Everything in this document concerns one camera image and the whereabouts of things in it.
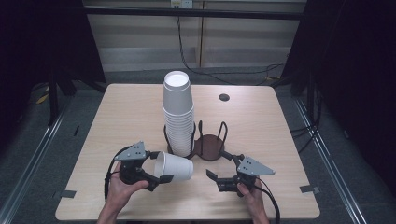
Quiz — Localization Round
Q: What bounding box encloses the bundle of black floor cables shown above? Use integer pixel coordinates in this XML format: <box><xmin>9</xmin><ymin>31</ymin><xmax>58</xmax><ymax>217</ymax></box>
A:
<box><xmin>289</xmin><ymin>87</ymin><xmax>325</xmax><ymax>154</ymax></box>

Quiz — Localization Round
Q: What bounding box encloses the single white paper cup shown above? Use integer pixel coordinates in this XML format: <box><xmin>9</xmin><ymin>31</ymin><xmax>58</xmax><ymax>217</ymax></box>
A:
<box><xmin>153</xmin><ymin>150</ymin><xmax>195</xmax><ymax>182</ymax></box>

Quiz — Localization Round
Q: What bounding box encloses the person's left hand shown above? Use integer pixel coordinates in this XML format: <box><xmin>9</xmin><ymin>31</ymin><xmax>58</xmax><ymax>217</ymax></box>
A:
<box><xmin>105</xmin><ymin>161</ymin><xmax>150</xmax><ymax>215</ymax></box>

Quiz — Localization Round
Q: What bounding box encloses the right hand-held gripper black cable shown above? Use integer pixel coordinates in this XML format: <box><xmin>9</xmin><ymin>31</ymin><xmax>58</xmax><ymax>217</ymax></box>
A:
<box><xmin>253</xmin><ymin>176</ymin><xmax>281</xmax><ymax>224</ymax></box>

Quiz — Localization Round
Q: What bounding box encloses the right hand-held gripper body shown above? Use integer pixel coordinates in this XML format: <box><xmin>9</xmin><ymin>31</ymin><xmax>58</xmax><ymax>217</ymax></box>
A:
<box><xmin>235</xmin><ymin>156</ymin><xmax>276</xmax><ymax>198</ymax></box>

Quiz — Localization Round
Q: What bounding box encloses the black wall socket cable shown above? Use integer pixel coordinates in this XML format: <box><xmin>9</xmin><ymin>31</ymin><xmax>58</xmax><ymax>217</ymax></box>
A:
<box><xmin>175</xmin><ymin>6</ymin><xmax>286</xmax><ymax>87</ymax></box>

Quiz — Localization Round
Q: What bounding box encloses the white wall socket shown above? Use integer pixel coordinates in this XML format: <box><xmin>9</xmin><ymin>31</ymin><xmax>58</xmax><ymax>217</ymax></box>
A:
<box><xmin>170</xmin><ymin>0</ymin><xmax>194</xmax><ymax>9</ymax></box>

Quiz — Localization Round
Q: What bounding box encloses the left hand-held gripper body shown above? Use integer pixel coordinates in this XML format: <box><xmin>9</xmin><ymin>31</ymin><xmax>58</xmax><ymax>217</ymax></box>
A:
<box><xmin>114</xmin><ymin>141</ymin><xmax>152</xmax><ymax>186</ymax></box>

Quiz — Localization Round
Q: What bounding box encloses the dark brown double cup holder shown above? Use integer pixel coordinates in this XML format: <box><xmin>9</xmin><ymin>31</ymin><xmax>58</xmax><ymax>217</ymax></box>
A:
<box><xmin>163</xmin><ymin>119</ymin><xmax>229</xmax><ymax>162</ymax></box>

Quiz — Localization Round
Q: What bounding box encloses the yellow floor object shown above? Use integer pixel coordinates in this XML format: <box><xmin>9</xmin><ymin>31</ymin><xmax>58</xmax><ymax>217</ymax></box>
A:
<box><xmin>35</xmin><ymin>92</ymin><xmax>50</xmax><ymax>105</ymax></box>

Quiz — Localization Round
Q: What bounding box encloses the black metal stand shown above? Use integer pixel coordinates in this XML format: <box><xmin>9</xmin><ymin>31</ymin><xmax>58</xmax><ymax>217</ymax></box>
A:
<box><xmin>46</xmin><ymin>72</ymin><xmax>63</xmax><ymax>127</ymax></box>

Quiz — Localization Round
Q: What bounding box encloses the metal floor rail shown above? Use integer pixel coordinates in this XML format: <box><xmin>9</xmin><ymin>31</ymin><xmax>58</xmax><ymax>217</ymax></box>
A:
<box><xmin>293</xmin><ymin>98</ymin><xmax>371</xmax><ymax>224</ymax></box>
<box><xmin>0</xmin><ymin>98</ymin><xmax>75</xmax><ymax>224</ymax></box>

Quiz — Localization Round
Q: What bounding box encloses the stack of white paper cups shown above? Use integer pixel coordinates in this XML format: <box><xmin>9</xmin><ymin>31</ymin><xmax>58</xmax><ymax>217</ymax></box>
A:
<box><xmin>161</xmin><ymin>70</ymin><xmax>196</xmax><ymax>159</ymax></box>

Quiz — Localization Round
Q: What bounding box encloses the hand-held gripper black cable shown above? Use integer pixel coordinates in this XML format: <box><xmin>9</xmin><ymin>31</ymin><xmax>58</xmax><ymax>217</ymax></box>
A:
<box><xmin>103</xmin><ymin>145</ymin><xmax>134</xmax><ymax>202</ymax></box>
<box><xmin>253</xmin><ymin>176</ymin><xmax>281</xmax><ymax>224</ymax></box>

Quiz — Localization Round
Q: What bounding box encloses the black curtain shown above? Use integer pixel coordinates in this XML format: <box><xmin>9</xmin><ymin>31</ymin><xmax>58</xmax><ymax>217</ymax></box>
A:
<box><xmin>0</xmin><ymin>0</ymin><xmax>107</xmax><ymax>153</ymax></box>
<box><xmin>279</xmin><ymin>0</ymin><xmax>396</xmax><ymax>190</ymax></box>

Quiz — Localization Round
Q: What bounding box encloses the person's right hand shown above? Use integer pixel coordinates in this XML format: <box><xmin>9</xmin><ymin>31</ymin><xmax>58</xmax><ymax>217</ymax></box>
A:
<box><xmin>237</xmin><ymin>183</ymin><xmax>267</xmax><ymax>217</ymax></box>

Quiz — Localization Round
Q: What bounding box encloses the grey tape strip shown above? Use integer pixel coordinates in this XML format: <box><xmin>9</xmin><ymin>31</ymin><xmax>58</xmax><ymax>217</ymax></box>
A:
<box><xmin>51</xmin><ymin>189</ymin><xmax>78</xmax><ymax>200</ymax></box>
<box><xmin>299</xmin><ymin>184</ymin><xmax>321</xmax><ymax>195</ymax></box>

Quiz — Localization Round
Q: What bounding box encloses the black horizontal metal bar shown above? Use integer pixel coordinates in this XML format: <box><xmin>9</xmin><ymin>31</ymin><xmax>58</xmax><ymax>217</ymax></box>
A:
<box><xmin>83</xmin><ymin>7</ymin><xmax>305</xmax><ymax>21</ymax></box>

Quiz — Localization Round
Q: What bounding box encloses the left hand-held gripper black cable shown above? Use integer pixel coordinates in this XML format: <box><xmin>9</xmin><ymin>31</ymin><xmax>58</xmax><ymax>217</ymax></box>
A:
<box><xmin>103</xmin><ymin>145</ymin><xmax>134</xmax><ymax>202</ymax></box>

